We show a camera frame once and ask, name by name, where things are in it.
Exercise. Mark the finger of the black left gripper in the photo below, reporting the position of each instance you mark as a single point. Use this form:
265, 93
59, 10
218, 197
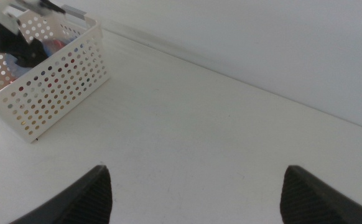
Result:
33, 54

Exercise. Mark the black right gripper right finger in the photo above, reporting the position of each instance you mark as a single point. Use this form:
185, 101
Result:
308, 202

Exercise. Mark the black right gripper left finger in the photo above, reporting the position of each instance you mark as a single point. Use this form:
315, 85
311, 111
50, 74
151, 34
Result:
84, 202

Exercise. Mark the red soda can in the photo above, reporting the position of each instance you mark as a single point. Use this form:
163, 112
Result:
58, 45

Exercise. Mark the white perforated plastic basket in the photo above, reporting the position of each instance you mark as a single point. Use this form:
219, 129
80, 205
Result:
44, 105

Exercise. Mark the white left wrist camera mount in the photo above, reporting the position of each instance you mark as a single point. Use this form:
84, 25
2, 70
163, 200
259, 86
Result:
0, 12

